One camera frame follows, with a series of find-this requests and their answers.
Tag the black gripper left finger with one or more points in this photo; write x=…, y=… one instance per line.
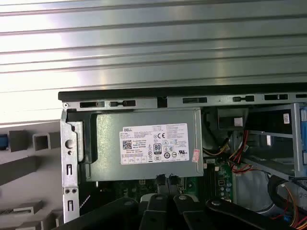
x=156, y=210

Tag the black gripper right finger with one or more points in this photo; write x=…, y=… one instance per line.
x=192, y=215

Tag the hard disk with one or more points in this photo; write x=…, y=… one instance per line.
x=3, y=142

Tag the green motherboard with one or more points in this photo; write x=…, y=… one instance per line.
x=225, y=175

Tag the grey power supply unit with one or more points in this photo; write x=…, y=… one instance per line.
x=108, y=143

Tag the black open PC case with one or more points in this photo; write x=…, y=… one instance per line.
x=108, y=95

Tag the metal optical drive cage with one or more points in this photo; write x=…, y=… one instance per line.
x=296, y=134

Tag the blue plastic drive latch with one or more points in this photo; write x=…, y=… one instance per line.
x=304, y=134

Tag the grey parts rack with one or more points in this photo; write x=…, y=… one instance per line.
x=21, y=167

